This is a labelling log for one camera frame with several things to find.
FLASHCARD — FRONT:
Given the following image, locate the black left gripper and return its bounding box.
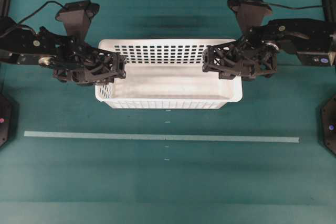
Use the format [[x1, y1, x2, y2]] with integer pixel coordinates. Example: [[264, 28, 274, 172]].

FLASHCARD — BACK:
[[51, 36, 126, 86]]

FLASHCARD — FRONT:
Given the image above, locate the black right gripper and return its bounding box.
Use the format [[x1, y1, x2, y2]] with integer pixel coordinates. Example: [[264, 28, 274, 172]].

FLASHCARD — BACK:
[[202, 35, 278, 80]]

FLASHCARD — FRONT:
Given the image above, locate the white perforated plastic basket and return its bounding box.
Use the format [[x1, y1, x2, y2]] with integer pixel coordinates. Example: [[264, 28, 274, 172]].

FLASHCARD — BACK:
[[95, 39, 243, 110]]

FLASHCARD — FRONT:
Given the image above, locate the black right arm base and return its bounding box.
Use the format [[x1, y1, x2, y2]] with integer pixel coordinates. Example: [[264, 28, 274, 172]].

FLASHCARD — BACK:
[[317, 93, 335, 157]]

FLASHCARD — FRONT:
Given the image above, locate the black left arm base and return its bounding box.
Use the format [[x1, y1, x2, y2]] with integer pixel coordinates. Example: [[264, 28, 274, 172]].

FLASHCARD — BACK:
[[1, 93, 19, 149]]

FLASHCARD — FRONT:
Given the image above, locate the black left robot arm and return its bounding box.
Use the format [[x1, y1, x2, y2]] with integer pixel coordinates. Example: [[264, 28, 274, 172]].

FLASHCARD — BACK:
[[1, 17, 127, 86]]

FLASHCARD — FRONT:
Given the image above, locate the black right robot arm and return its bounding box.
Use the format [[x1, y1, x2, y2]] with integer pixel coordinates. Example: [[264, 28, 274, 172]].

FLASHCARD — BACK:
[[202, 18, 335, 81]]

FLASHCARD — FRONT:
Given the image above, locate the long pale tape strip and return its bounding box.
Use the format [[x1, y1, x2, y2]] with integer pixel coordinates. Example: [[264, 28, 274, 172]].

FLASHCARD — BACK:
[[24, 131, 300, 144]]

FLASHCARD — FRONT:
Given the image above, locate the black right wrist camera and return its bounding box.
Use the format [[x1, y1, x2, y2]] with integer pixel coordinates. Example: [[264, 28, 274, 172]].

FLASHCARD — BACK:
[[227, 0, 272, 35]]

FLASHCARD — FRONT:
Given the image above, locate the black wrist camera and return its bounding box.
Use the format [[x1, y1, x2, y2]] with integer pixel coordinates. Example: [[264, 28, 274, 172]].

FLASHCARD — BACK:
[[227, 0, 272, 35], [55, 0, 100, 43]]

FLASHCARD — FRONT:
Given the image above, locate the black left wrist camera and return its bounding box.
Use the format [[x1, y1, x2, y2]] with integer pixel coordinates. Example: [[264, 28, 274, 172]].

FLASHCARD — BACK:
[[55, 0, 100, 43]]

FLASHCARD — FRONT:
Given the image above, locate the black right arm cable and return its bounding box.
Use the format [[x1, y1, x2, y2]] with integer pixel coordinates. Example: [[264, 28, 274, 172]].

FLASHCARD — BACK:
[[265, 2, 323, 9]]

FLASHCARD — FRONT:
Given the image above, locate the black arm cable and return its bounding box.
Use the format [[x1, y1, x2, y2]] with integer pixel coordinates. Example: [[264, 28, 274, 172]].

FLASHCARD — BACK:
[[0, 1, 66, 40], [265, 2, 323, 9]]

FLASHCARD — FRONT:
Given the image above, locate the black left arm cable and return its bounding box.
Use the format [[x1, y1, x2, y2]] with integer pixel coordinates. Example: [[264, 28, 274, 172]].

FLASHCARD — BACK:
[[0, 1, 66, 40]]

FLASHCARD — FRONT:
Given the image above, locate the black left frame post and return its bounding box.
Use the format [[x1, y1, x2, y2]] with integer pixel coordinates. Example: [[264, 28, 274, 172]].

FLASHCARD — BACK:
[[0, 0, 11, 17]]

